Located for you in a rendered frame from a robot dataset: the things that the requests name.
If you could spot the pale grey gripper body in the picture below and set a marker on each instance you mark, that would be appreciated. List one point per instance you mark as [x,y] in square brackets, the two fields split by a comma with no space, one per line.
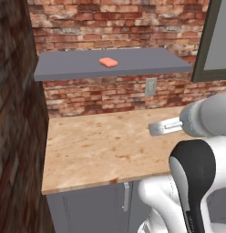
[162,127]

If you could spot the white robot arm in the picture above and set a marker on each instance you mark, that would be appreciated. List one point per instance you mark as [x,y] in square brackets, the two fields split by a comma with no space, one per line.
[193,170]

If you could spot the grey wall outlet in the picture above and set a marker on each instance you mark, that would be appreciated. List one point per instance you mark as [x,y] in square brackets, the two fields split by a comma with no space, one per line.
[151,86]

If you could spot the pink bar soap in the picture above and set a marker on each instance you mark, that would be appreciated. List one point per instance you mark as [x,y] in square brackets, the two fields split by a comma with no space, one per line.
[108,62]

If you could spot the grey base cupboard door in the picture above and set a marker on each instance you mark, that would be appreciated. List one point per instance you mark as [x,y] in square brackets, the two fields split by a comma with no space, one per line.
[136,212]
[87,209]

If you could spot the grey cabinet shelf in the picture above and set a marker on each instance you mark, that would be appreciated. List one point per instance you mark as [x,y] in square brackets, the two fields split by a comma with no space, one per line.
[75,65]

